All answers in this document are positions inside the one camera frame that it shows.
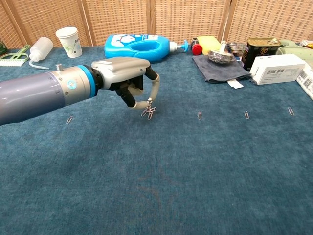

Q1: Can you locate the yellow sponge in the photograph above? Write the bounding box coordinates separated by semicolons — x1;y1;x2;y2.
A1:
197;36;222;54

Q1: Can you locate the grey folded cloth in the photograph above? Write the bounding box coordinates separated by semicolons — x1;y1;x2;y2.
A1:
192;54;251;89

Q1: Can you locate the small red capped item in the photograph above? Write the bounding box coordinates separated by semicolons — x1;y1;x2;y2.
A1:
191;38;203;55

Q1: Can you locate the white cardboard box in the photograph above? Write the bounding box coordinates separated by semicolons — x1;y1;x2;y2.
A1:
249;53;306;86

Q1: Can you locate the white paper cup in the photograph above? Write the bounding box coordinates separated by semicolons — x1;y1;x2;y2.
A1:
55;26;83;58

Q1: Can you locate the translucent squeeze wash bottle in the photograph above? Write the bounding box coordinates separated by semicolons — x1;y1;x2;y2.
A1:
29;36;54;70

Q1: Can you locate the black gold tin can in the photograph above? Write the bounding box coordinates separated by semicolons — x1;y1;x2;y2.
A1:
243;37;282;71

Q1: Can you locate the pale green dustpan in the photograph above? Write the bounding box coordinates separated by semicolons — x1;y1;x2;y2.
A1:
277;39;313;56

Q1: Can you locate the wicker folding screen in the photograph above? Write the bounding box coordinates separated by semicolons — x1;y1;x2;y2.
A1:
0;0;313;49

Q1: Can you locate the blue carpet mat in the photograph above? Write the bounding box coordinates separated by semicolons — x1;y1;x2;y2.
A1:
0;46;313;235

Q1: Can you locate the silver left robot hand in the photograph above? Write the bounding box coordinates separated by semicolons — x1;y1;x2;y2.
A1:
91;56;161;110

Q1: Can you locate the green handled white brush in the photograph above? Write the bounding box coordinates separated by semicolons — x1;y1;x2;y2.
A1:
0;45;31;67

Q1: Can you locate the blue detergent pump bottle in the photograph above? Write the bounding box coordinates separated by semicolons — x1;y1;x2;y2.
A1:
104;34;189;63

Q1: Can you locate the binder clips blister pack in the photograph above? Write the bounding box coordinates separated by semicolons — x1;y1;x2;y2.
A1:
227;42;247;56

